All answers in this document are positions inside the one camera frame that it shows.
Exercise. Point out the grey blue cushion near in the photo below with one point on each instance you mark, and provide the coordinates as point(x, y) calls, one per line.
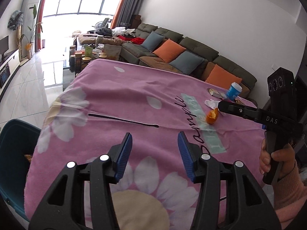
point(187, 62)

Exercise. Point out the orange peel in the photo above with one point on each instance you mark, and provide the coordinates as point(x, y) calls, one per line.
point(212, 116)

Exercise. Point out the left orange grey curtain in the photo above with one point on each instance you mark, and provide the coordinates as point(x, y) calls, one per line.
point(38, 30)

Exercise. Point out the right orange grey curtain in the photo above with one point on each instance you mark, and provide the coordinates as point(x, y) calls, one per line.
point(124, 12)

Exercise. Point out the beige snack packet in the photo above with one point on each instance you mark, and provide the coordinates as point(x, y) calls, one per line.
point(216, 94)

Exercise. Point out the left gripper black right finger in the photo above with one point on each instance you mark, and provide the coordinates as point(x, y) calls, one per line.
point(229, 197)

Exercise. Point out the orange cushion near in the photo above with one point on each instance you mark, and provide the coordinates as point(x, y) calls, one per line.
point(222, 78)

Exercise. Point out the white tissue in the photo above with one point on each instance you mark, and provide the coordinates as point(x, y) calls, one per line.
point(213, 104)

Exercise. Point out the pink floral blanket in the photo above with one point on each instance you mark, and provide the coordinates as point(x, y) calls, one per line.
point(109, 99)

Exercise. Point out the blue paper coffee cup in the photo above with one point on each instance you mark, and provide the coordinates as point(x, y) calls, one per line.
point(234, 91)

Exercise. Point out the black monitor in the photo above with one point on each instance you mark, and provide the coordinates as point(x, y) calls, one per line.
point(4, 45)

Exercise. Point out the tall potted plant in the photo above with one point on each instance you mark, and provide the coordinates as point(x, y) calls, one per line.
point(28, 31)

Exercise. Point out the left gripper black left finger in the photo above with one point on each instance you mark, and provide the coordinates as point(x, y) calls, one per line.
point(62, 206)

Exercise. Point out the white standing air conditioner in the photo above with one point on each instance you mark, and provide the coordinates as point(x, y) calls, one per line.
point(23, 8)

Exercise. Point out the orange cushion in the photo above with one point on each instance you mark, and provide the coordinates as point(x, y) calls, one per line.
point(169, 51)
point(222, 78)

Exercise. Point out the teal trash bin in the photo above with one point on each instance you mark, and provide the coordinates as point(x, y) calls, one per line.
point(18, 139)

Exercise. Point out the white tv cabinet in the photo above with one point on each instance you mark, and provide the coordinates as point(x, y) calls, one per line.
point(9, 67)

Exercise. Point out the dark green sectional sofa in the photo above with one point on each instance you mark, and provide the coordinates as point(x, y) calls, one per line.
point(135, 54)

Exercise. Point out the grey blue cushion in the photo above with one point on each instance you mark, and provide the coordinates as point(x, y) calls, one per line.
point(187, 62)
point(152, 41)

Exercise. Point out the pink sleeve right forearm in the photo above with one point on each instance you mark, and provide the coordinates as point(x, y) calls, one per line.
point(289, 197)

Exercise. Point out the orange grey curtain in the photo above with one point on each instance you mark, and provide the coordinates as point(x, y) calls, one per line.
point(38, 30)
point(124, 12)

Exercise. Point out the right hand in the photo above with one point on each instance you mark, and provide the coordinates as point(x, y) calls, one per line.
point(286, 156)

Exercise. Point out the grey blue cushion far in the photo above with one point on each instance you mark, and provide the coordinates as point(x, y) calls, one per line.
point(152, 41)

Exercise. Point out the glass coffee table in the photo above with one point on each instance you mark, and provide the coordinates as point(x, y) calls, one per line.
point(81, 58)

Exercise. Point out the orange cushion far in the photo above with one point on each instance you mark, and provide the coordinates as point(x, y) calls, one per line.
point(169, 51)

